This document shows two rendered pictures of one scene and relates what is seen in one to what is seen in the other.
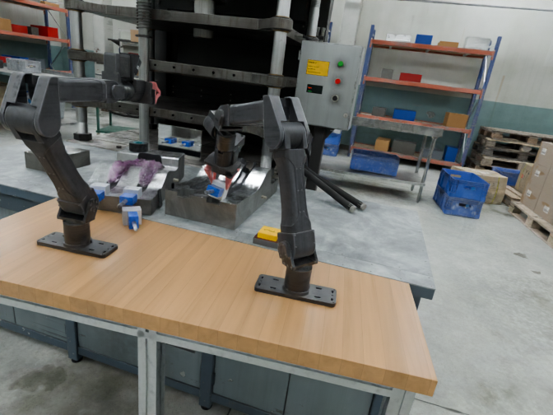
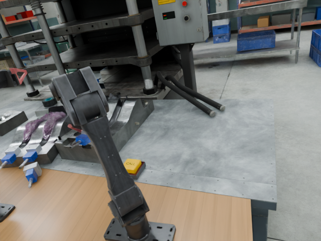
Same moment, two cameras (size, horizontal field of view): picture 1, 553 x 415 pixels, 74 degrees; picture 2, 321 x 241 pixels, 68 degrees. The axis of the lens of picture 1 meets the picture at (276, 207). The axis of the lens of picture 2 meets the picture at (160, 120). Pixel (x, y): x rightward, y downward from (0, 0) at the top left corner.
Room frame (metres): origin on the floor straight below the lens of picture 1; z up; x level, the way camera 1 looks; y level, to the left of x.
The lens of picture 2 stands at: (0.37, -0.29, 1.38)
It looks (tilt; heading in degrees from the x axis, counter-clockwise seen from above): 28 degrees down; 13
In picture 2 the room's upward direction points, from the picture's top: 12 degrees counter-clockwise
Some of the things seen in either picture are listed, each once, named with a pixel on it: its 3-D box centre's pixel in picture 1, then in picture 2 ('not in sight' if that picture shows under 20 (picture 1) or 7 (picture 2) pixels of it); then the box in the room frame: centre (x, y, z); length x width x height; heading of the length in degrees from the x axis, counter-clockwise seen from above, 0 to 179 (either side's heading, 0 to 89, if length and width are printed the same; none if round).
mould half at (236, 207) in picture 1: (230, 184); (110, 119); (1.37, 0.19, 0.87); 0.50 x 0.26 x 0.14; 166
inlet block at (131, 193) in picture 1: (127, 199); (29, 158); (1.11, 0.49, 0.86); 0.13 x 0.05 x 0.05; 1
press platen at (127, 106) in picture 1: (202, 121); (105, 59); (2.37, 0.54, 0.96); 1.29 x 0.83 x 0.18; 76
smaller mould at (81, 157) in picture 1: (58, 158); (5, 122); (1.55, 0.98, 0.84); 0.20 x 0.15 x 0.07; 166
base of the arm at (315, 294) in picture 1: (297, 277); (136, 224); (0.79, -0.07, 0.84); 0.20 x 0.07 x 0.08; 82
